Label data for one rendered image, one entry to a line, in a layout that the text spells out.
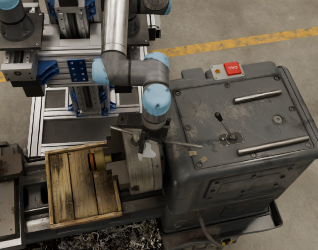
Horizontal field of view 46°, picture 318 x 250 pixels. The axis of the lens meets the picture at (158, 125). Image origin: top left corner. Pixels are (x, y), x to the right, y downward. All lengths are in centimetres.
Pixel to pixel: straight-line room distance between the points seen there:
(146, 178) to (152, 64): 51
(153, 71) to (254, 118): 57
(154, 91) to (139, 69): 9
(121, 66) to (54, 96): 177
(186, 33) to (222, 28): 34
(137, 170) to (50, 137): 132
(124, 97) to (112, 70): 168
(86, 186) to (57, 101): 118
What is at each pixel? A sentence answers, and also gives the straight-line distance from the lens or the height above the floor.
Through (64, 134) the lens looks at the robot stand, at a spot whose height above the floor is 21.
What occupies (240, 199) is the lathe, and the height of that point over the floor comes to 86.
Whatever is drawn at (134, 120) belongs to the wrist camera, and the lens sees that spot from 117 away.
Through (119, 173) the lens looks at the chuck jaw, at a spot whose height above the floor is 111.
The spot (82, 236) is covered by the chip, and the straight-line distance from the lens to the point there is 199.
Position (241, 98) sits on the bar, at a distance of 150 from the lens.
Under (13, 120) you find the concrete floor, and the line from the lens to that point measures 302.
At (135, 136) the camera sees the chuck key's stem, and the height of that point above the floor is 130.
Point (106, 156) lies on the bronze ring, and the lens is 150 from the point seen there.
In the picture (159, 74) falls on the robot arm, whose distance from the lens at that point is 105.
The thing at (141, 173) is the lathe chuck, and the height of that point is 117.
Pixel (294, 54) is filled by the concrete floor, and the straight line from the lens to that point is 356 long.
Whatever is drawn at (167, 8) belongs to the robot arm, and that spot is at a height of 134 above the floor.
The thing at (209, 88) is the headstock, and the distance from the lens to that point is 152.
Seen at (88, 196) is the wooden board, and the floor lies 89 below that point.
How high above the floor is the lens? 246
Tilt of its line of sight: 59 degrees down
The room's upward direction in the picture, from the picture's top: 6 degrees clockwise
